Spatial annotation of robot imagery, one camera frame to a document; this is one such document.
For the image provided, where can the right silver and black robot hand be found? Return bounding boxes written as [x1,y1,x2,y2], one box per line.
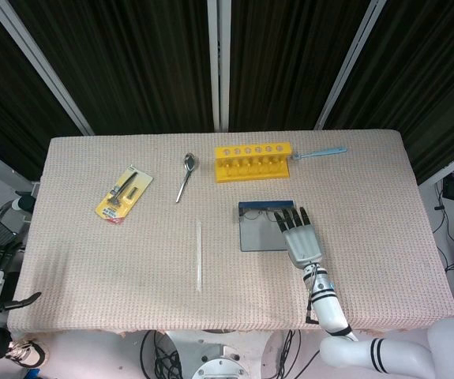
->
[272,205,325,270]

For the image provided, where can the black-framed eyeglasses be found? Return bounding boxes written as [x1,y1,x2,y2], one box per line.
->
[242,211,280,221]

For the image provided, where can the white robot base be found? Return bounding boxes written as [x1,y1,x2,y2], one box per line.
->
[137,329,322,379]

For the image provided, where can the black and white sneaker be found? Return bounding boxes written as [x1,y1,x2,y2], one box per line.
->
[5,340,49,369]

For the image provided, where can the yellow test tube rack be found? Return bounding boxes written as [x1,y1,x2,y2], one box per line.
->
[214,141,293,185]

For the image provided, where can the clear glass test tube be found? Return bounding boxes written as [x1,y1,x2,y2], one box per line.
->
[194,218,204,292]

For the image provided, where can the metal spoon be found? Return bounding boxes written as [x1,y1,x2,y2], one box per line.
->
[175,152,199,205]

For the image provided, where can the beige waffle-weave tablecloth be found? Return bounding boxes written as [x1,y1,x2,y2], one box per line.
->
[6,128,454,336]

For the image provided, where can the razor in yellow blister pack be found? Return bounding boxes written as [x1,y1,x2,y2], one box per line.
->
[94,164,155,227]

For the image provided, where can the black pleated curtain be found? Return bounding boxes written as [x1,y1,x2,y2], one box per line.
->
[0,0,454,182]

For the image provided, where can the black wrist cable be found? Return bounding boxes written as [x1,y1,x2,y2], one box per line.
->
[304,268,319,325]

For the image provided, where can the black base cable bundle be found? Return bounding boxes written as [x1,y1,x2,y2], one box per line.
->
[139,330,184,379]

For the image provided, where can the white slanted frame post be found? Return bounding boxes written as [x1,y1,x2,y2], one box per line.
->
[0,0,95,136]
[313,0,388,130]

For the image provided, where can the white upright frame post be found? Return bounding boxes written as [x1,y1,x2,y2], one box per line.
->
[206,0,231,133]

